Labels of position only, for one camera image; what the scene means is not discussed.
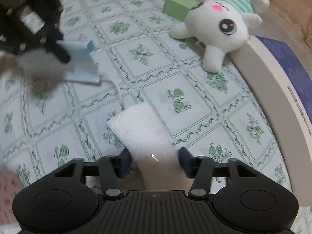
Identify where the floral tablecloth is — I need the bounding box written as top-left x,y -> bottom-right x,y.
1,0 -> 294,191

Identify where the pink cup with lid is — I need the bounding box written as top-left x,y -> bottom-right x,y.
0,168 -> 24,226

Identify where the white bunny plush toy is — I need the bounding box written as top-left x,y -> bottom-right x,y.
169,0 -> 270,73

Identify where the blue and white flat box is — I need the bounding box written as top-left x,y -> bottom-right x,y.
229,36 -> 311,206

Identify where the clear mask wrapper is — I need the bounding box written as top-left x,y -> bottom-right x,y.
15,49 -> 74,80

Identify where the small green box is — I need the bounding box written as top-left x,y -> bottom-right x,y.
163,0 -> 199,21

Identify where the blue face mask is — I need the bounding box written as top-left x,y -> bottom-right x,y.
53,40 -> 100,84

